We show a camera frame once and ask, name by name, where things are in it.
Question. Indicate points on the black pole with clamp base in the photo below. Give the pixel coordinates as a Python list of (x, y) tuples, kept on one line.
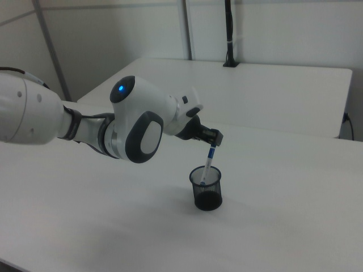
[(229, 28)]

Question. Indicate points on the blue and white marker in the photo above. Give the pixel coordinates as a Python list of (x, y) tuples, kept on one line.
[(208, 161)]

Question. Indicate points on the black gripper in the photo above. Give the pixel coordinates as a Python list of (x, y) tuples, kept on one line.
[(191, 129)]

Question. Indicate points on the large white background table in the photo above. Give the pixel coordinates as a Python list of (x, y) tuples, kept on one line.
[(269, 93)]

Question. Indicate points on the black mesh pen cup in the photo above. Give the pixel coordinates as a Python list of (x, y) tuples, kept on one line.
[(208, 199)]

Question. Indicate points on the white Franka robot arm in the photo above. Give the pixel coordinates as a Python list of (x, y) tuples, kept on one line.
[(133, 102)]

